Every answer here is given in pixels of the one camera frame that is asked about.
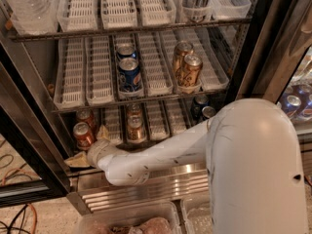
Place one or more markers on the red coke can rear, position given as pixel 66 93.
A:
pixel 87 116

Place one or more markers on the clear bin with meat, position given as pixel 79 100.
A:
pixel 128 216

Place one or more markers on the dark blue can rear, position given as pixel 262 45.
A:
pixel 198 103

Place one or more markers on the steel fridge vent grille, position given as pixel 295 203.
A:
pixel 90 191

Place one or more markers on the dark blue can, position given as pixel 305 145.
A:
pixel 198 103
pixel 207 113

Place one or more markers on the blue pepsi can rear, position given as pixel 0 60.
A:
pixel 126 51

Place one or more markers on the glass fridge door right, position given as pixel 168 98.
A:
pixel 277 39

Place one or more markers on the dark blue can front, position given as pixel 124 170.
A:
pixel 207 113

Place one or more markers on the blue pepsi can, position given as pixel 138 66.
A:
pixel 129 75
pixel 126 51

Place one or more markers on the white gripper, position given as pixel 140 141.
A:
pixel 95 149

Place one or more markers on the open fridge door left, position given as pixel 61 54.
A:
pixel 26 128

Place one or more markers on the pepsi cans behind glass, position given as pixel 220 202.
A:
pixel 296 100

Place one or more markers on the gold can front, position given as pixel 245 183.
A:
pixel 190 70

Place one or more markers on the gold can rear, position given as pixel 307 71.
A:
pixel 182 48

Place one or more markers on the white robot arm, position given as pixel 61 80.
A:
pixel 252 155

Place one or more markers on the gold can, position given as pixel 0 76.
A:
pixel 190 70
pixel 182 48

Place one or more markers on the blue pepsi can front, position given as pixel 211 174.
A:
pixel 129 75

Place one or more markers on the clear bin with plastic wrap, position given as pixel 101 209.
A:
pixel 196 213

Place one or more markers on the orange soda can rear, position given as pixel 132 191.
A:
pixel 133 109

